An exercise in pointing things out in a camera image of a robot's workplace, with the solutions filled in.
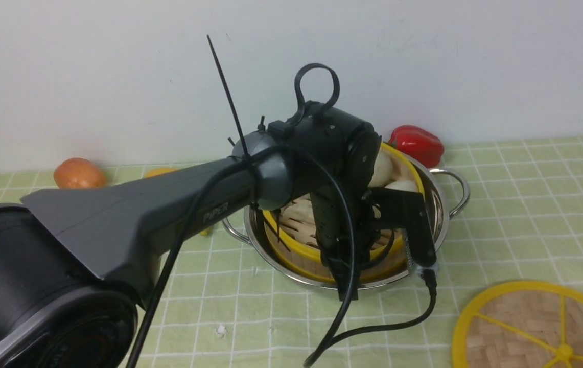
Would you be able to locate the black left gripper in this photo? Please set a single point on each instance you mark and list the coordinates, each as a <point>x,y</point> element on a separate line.
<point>343,234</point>

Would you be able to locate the yellow-rimmed bamboo steamer basket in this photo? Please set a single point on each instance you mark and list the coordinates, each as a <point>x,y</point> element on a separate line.
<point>296,247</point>

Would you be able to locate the yellow bamboo steamer lid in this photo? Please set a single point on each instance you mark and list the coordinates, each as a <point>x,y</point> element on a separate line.
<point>521,324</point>

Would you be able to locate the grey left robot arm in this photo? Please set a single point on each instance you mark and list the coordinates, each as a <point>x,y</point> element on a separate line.
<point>76,263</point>

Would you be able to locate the stainless steel pot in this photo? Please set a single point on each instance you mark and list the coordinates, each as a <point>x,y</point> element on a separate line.
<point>437,208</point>

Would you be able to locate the pale dumpling at left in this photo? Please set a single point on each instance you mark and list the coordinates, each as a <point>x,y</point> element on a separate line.
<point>300,210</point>

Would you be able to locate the white round bun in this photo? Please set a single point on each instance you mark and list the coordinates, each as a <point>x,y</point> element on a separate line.
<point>383,170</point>

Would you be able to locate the white smooth bun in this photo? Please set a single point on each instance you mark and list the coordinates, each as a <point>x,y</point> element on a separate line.
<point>403,185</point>

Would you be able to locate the red bell pepper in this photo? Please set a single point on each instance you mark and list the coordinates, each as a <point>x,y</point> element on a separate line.
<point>418,143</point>

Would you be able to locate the yellow banana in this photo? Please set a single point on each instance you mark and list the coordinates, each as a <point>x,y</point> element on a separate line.
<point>166,170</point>

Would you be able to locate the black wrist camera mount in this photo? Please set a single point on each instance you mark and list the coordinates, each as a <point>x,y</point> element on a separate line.
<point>407,211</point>

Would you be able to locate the black cable tie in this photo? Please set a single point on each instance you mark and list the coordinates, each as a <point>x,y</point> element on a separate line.
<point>228,95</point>

